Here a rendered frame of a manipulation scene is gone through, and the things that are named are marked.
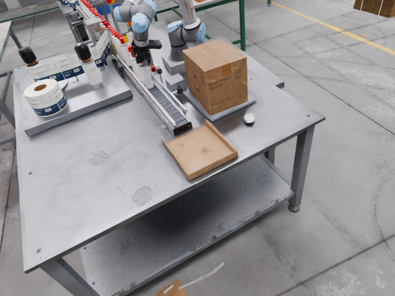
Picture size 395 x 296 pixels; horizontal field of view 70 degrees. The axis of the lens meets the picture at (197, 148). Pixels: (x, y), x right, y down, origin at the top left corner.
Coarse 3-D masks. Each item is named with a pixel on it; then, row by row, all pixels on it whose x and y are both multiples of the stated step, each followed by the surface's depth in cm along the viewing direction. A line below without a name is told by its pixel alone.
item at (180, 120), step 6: (114, 54) 228; (144, 90) 180; (150, 90) 179; (156, 90) 178; (156, 96) 172; (162, 96) 172; (162, 102) 167; (168, 102) 166; (168, 108) 162; (174, 108) 161; (168, 114) 157; (174, 114) 157; (180, 114) 156; (174, 120) 152; (180, 120) 151; (186, 120) 151; (174, 126) 149
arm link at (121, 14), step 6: (126, 0) 144; (132, 0) 144; (138, 0) 146; (120, 6) 142; (126, 6) 140; (114, 12) 143; (120, 12) 141; (126, 12) 140; (120, 18) 143; (126, 18) 142
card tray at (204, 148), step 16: (208, 128) 151; (176, 144) 145; (192, 144) 143; (208, 144) 141; (224, 144) 140; (176, 160) 134; (192, 160) 135; (208, 160) 133; (224, 160) 130; (192, 176) 126
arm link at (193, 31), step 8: (184, 0) 167; (184, 8) 172; (192, 8) 174; (184, 16) 177; (192, 16) 177; (184, 24) 184; (192, 24) 180; (200, 24) 184; (184, 32) 187; (192, 32) 184; (200, 32) 183; (184, 40) 191; (192, 40) 189; (200, 40) 187
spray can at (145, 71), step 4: (140, 68) 171; (144, 68) 170; (148, 68) 172; (144, 72) 172; (148, 72) 173; (144, 76) 174; (148, 76) 174; (144, 80) 177; (148, 80) 176; (148, 84) 177; (152, 84) 179; (148, 88) 180
